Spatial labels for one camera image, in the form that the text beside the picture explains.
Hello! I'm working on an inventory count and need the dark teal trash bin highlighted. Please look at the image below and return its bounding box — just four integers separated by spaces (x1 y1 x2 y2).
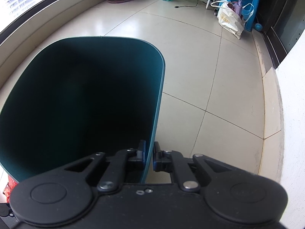
1 37 165 182

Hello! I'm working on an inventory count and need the black window frame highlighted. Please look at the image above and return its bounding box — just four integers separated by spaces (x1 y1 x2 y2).
1 0 58 44

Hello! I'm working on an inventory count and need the white tote bag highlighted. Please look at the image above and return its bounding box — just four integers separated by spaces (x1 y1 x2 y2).
210 0 255 39

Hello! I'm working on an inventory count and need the small blue ball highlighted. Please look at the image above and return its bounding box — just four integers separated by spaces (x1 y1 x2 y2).
254 23 263 31

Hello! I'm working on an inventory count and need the red mesh item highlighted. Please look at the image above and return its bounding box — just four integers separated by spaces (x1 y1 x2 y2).
3 175 18 200

